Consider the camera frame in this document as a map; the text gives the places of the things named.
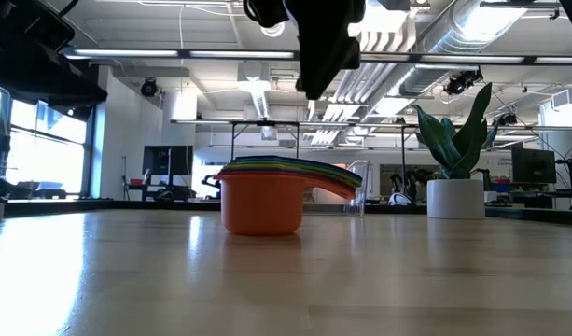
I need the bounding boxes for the clear plastic basket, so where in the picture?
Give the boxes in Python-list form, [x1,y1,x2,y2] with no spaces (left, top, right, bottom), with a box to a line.
[303,159,371,218]

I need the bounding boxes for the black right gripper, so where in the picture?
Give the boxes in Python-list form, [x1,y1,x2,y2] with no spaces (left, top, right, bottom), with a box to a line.
[285,0,367,101]

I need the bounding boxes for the black table frame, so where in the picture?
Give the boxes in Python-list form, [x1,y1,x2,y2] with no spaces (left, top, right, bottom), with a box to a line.
[0,198,572,228]

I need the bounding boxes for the black computer monitor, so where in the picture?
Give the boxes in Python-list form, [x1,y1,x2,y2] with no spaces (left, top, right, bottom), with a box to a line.
[142,145,195,176]
[510,147,558,185]

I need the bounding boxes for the white plant pot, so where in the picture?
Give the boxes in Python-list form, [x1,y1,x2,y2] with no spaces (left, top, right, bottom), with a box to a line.
[426,178,486,220]

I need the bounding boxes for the blue measuring cup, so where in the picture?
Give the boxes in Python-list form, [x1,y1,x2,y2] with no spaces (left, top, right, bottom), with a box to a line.
[219,166,361,191]

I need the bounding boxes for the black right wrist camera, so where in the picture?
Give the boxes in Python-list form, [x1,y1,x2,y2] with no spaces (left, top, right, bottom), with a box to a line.
[243,0,289,28]

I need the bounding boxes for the black background frame stand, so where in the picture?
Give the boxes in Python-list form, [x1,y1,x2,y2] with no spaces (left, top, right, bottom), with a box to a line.
[229,119,301,160]

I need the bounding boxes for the black ceiling spotlight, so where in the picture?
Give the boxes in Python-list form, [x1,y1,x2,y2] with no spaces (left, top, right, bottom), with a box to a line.
[140,77,159,98]

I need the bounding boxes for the yellow measuring cup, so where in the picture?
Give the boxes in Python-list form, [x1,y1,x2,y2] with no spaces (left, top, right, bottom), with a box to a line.
[222,162,363,189]

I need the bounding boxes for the orange measuring cup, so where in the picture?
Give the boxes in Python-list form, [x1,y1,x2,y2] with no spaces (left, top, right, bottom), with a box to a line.
[214,172,356,237]

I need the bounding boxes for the green leafy plant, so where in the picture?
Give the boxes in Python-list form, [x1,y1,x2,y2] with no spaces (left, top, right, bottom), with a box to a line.
[413,82,497,181]

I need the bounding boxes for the teal measuring cup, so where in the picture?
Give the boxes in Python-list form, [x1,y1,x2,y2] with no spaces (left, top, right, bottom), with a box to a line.
[233,155,361,181]

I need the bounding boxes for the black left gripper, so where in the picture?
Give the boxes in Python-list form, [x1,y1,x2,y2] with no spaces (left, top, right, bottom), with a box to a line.
[0,45,108,109]

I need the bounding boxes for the green measuring cup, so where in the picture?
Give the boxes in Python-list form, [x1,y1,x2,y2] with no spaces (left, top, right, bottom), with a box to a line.
[224,160,364,186]

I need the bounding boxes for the black background desk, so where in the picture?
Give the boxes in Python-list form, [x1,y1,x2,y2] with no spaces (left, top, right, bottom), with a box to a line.
[121,175,198,203]

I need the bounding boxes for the white hanging ring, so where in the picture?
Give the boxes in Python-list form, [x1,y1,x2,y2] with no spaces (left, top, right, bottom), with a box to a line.
[259,21,286,38]

